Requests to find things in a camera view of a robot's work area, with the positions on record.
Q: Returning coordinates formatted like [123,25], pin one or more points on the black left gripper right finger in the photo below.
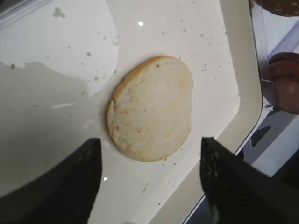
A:
[237,193]

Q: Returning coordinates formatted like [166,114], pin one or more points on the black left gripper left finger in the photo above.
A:
[63,195]

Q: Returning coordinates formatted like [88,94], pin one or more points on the pale bun bottom slice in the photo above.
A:
[149,115]

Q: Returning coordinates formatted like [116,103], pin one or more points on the sliced meat patties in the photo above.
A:
[281,81]

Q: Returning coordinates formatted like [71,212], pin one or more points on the metal serving tray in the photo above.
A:
[60,63]

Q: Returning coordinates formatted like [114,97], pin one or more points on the front sesame bun top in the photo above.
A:
[284,8]

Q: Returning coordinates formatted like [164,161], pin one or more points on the right long clear rail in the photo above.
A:
[273,34]

